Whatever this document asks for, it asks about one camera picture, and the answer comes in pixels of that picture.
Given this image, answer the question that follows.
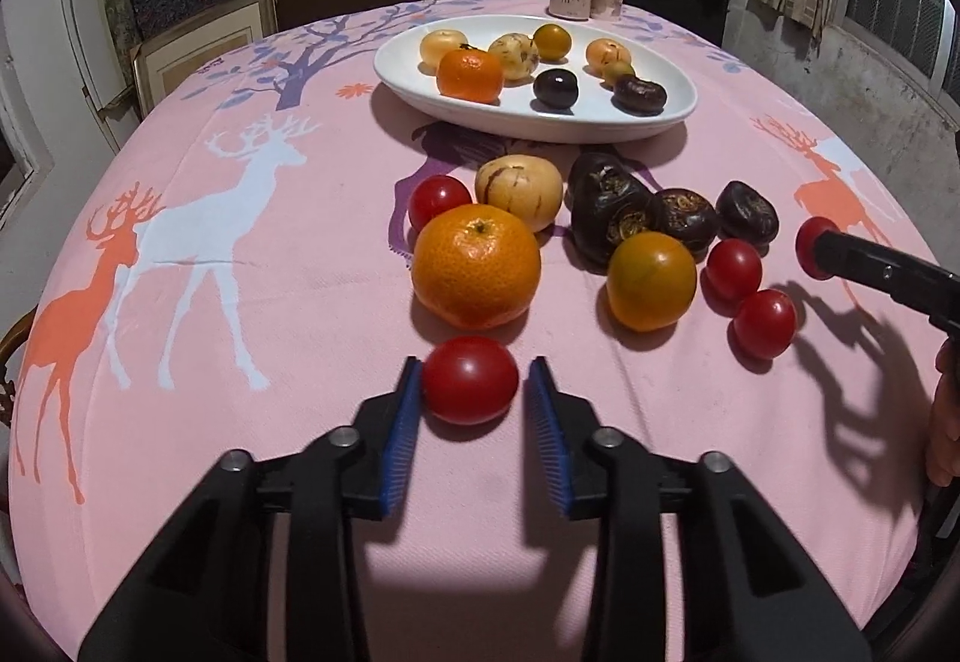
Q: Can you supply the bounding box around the red cherry tomato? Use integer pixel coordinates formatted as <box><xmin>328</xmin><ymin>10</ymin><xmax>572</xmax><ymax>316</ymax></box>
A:
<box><xmin>794</xmin><ymin>217</ymin><xmax>839</xmax><ymax>280</ymax></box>
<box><xmin>704</xmin><ymin>238</ymin><xmax>763</xmax><ymax>302</ymax></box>
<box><xmin>732</xmin><ymin>288</ymin><xmax>797</xmax><ymax>361</ymax></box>
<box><xmin>421</xmin><ymin>336</ymin><xmax>519</xmax><ymax>426</ymax></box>
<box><xmin>409</xmin><ymin>174</ymin><xmax>472</xmax><ymax>233</ymax></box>

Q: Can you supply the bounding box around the large orange mandarin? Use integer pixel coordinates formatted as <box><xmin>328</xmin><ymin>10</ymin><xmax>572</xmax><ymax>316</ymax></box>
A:
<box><xmin>410</xmin><ymin>203</ymin><xmax>542</xmax><ymax>332</ymax></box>

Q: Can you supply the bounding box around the small orange mandarin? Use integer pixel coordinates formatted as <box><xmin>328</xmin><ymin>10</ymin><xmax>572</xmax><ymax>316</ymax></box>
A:
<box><xmin>436</xmin><ymin>46</ymin><xmax>505</xmax><ymax>104</ymax></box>

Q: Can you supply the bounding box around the yellow striped pepino melon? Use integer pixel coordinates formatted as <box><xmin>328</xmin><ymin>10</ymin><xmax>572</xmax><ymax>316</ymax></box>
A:
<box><xmin>488</xmin><ymin>33</ymin><xmax>540</xmax><ymax>83</ymax></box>
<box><xmin>473</xmin><ymin>155</ymin><xmax>565</xmax><ymax>233</ymax></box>

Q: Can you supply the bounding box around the right hand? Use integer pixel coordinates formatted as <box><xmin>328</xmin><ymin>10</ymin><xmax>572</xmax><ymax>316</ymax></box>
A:
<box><xmin>926</xmin><ymin>342</ymin><xmax>960</xmax><ymax>488</ymax></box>

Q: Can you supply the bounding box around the pink deer tablecloth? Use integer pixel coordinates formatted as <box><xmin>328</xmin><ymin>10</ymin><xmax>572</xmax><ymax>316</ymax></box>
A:
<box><xmin>11</xmin><ymin>0</ymin><xmax>940</xmax><ymax>660</ymax></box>

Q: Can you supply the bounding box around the wooden chair armrest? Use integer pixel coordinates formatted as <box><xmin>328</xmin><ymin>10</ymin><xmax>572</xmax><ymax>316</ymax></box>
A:
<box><xmin>0</xmin><ymin>307</ymin><xmax>38</xmax><ymax>432</ymax></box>

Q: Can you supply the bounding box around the white oval plate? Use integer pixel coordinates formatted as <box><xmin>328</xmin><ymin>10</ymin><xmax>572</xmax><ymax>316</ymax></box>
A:
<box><xmin>374</xmin><ymin>13</ymin><xmax>698</xmax><ymax>145</ymax></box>

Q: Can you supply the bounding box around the small green-yellow fruit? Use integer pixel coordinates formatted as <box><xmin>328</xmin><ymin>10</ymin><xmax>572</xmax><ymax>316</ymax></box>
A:
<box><xmin>601</xmin><ymin>61</ymin><xmax>635</xmax><ymax>85</ymax></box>

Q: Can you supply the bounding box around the pale orange persimmon fruit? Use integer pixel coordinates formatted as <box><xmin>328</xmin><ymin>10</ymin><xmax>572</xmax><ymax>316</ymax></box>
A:
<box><xmin>586</xmin><ymin>38</ymin><xmax>633</xmax><ymax>75</ymax></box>

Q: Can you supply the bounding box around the pale yellow persimmon fruit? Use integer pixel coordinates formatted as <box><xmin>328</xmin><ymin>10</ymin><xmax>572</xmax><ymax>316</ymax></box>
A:
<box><xmin>418</xmin><ymin>28</ymin><xmax>469</xmax><ymax>72</ymax></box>

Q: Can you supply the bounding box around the small orange-yellow tomato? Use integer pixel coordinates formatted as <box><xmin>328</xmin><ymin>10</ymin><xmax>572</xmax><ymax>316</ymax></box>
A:
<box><xmin>532</xmin><ymin>23</ymin><xmax>573</xmax><ymax>62</ymax></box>

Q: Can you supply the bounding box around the framed picture board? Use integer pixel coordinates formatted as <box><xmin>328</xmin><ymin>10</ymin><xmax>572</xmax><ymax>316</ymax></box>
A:
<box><xmin>132</xmin><ymin>0</ymin><xmax>277</xmax><ymax>118</ymax></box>

